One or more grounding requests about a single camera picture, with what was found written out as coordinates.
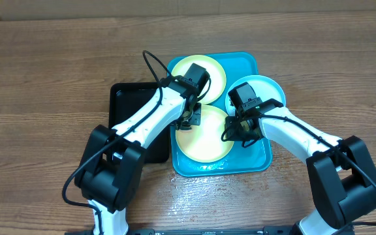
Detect green and orange sponge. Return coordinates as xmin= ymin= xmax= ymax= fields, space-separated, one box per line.
xmin=179 ymin=125 xmax=191 ymax=131

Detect green plate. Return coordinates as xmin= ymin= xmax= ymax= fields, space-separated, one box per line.
xmin=176 ymin=105 xmax=234 ymax=163
xmin=171 ymin=55 xmax=227 ymax=104

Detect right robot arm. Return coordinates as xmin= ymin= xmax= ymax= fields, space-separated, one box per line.
xmin=221 ymin=82 xmax=376 ymax=234

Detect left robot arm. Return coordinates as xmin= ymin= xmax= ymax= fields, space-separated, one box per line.
xmin=70 ymin=63 xmax=211 ymax=234

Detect light blue plate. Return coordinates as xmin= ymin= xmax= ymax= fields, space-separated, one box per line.
xmin=228 ymin=75 xmax=287 ymax=106

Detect black plastic tray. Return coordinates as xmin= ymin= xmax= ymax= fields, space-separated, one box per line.
xmin=108 ymin=82 xmax=170 ymax=164

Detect teal plastic tray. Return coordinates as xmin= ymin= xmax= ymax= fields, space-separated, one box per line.
xmin=170 ymin=52 xmax=272 ymax=178

